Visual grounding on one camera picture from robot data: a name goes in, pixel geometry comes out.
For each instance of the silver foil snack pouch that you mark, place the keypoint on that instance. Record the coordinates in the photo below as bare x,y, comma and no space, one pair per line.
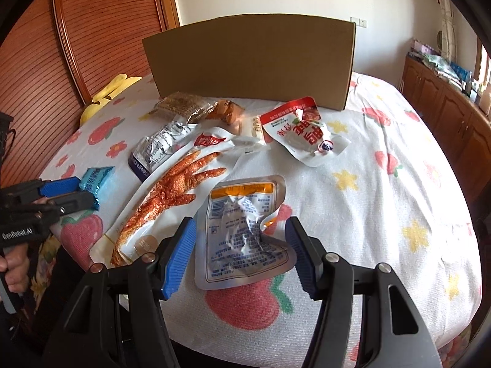
240,234

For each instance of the yellow plush toy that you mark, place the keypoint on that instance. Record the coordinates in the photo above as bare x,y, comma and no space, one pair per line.
108,93

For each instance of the patterned window curtain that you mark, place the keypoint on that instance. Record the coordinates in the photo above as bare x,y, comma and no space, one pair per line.
448,49

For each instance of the small white snack pack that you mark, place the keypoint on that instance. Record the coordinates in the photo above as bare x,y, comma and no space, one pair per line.
251,127

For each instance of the small orange snack pack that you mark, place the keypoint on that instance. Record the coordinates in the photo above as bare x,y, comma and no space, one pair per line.
226,111

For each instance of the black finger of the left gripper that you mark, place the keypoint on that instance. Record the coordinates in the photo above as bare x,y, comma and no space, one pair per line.
73,202

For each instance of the brown cardboard box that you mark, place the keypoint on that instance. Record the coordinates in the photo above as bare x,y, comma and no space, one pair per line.
274,57

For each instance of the floral white bed sheet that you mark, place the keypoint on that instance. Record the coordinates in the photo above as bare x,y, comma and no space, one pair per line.
389,196

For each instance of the brown grain snack bar pack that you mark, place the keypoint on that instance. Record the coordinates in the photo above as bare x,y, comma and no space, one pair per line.
185,108

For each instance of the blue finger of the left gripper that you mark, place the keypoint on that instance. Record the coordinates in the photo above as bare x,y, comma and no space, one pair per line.
53,188

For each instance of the white chicken feet snack bag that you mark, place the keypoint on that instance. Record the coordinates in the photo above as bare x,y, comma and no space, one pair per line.
175,190

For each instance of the silver grey snack pouch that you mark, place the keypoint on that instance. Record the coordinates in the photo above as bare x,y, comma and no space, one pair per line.
152,151

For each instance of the red white snack pouch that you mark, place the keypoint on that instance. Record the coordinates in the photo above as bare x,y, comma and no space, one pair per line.
298,126

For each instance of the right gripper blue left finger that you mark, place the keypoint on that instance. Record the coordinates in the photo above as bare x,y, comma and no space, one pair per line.
175,255

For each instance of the small blue candy wrapper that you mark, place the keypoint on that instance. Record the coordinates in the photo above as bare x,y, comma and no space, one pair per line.
93,180

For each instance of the person's left hand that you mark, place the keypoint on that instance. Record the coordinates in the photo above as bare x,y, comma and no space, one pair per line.
15,264

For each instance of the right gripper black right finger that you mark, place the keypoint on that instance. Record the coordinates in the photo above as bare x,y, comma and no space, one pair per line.
309,257

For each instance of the white wall switch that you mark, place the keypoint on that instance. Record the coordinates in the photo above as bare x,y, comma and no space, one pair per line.
358,22

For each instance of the brown wooden wardrobe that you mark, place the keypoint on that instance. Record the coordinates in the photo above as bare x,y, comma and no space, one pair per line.
57,56

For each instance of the brown wooden sideboard cabinet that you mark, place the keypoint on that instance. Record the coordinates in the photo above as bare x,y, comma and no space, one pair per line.
462,131

